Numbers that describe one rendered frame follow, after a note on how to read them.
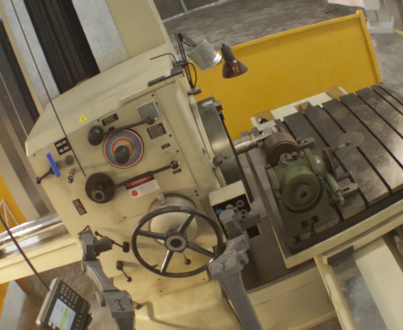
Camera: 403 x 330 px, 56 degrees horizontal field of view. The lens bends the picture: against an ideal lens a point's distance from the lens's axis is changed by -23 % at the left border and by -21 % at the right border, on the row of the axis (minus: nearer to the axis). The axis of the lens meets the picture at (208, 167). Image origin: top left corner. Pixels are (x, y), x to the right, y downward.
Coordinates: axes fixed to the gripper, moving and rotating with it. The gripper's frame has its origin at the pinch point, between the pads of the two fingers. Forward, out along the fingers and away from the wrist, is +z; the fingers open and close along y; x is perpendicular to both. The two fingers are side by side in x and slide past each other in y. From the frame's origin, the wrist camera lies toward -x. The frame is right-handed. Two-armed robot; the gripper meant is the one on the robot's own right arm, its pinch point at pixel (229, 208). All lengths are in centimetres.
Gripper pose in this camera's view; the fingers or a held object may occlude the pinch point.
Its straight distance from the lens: 192.0
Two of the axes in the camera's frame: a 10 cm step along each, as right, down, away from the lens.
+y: -3.5, -8.1, -4.7
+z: -1.2, -4.6, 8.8
